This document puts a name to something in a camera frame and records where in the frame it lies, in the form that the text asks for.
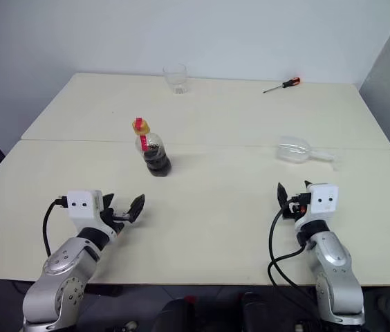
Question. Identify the clear wine glass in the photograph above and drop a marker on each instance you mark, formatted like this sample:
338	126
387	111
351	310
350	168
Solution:
293	150

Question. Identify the yellow bottle cap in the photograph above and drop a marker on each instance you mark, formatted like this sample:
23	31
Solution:
140	127

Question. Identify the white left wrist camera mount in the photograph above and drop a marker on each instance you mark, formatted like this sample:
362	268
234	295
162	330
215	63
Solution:
81	204

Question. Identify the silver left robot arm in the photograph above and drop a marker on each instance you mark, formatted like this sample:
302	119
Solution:
60	263

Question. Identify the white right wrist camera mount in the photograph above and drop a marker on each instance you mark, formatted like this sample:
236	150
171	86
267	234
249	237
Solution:
323	204

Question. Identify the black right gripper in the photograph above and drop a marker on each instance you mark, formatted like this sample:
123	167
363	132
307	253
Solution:
297	207

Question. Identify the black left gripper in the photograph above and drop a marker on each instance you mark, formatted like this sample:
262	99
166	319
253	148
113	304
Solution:
110	220

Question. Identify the red and black screwdriver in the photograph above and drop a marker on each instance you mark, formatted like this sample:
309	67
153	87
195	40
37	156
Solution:
290	83

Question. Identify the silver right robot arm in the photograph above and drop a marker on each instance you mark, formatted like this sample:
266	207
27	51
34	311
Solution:
333	256

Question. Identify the cola bottle with red label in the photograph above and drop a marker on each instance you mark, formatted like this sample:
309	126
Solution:
157	160

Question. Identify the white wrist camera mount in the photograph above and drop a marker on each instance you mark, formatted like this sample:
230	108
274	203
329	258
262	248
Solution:
323	204
81	204

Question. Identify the clear tumbler glass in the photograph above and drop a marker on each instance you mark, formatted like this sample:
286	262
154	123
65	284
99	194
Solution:
176	77

